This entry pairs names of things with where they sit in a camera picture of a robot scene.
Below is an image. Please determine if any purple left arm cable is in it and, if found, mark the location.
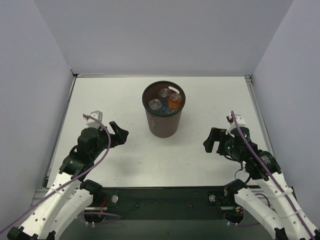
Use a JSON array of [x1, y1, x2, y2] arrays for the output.
[[0, 113, 123, 235]]

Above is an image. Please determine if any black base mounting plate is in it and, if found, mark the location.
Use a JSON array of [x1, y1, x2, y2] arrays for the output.
[[83, 186, 244, 224]]

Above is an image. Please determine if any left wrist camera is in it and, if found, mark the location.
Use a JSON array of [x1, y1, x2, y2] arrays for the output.
[[82, 110, 103, 129]]

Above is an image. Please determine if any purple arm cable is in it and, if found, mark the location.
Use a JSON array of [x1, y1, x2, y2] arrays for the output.
[[0, 113, 123, 235], [230, 110, 316, 240]]

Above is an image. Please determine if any brown plastic waste bin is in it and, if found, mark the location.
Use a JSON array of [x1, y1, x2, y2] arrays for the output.
[[142, 80, 186, 138]]

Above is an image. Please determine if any orange label plastic bottle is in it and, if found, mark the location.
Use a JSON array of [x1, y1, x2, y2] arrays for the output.
[[168, 92, 183, 114]]

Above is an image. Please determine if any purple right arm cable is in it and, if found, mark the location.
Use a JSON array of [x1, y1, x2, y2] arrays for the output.
[[230, 110, 316, 240]]

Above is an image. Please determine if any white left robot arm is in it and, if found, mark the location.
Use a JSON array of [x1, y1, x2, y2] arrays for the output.
[[7, 120, 129, 240]]

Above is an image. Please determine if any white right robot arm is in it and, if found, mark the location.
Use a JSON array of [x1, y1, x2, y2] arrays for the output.
[[203, 124, 320, 240]]

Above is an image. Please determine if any blue label plastic bottle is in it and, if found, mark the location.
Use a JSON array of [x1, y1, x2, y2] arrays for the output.
[[160, 106, 168, 115]]

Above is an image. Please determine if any clear plastic bottle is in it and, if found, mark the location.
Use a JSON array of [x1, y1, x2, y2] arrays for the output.
[[158, 88, 172, 99]]

